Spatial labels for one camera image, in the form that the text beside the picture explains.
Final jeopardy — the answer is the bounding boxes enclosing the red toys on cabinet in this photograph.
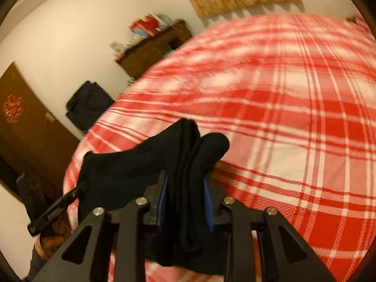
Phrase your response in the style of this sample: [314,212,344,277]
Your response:
[129,14,174,39]

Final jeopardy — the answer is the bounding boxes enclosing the brown wooden door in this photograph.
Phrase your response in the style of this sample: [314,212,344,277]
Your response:
[0,62,81,194]

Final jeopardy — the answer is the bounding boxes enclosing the brown wooden cabinet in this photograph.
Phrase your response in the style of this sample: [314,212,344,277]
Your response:
[114,20,193,80]

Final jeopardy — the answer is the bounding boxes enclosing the black sock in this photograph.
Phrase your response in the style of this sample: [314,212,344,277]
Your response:
[77,118,230,275]

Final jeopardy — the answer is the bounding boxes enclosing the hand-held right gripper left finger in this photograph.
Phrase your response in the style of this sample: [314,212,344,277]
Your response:
[32,169,169,282]

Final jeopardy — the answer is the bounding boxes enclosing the red door ornament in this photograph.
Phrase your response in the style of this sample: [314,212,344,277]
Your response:
[2,94,23,121]

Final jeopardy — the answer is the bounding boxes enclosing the black suitcase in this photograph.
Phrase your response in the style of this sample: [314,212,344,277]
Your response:
[65,81,116,133]

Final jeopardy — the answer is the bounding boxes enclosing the red plaid blanket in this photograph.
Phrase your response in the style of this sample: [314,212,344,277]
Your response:
[63,13,376,282]

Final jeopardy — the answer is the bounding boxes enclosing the person's left hand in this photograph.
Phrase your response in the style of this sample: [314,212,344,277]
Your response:
[34,220,72,260]

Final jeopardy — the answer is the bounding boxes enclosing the person's left forearm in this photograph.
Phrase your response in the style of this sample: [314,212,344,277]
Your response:
[26,245,50,281]

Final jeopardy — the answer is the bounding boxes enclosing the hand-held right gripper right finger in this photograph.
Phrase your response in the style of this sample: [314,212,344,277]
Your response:
[204,176,337,282]

